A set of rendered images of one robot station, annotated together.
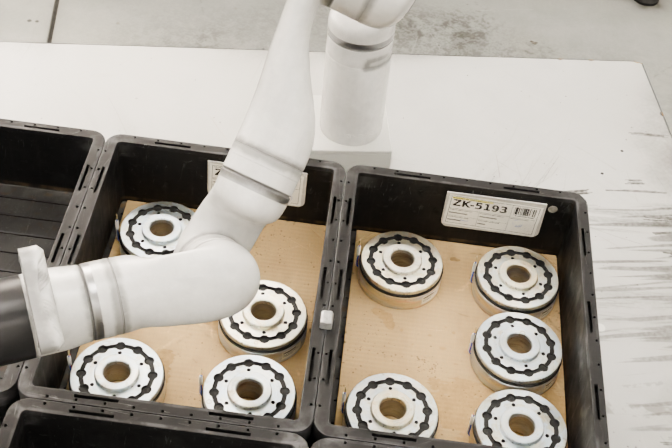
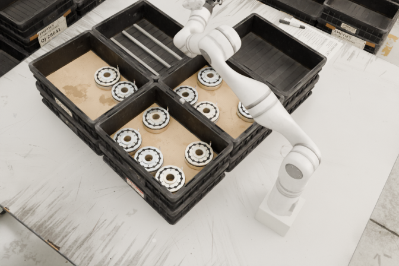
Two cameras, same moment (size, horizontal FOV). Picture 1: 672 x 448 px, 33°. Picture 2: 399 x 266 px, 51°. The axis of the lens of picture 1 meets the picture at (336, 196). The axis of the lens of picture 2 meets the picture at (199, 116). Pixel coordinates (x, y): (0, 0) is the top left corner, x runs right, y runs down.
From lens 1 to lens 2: 161 cm
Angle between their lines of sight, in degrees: 72
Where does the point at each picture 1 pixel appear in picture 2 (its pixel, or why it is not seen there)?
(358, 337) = (186, 133)
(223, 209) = not seen: hidden behind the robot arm
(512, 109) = not seen: outside the picture
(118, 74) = (365, 176)
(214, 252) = (183, 31)
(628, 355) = (138, 238)
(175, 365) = (208, 94)
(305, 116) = (195, 40)
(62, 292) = (196, 10)
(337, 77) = not seen: hidden behind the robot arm
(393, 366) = (171, 135)
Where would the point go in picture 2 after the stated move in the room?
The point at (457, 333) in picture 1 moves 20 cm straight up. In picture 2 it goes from (168, 157) to (169, 124)
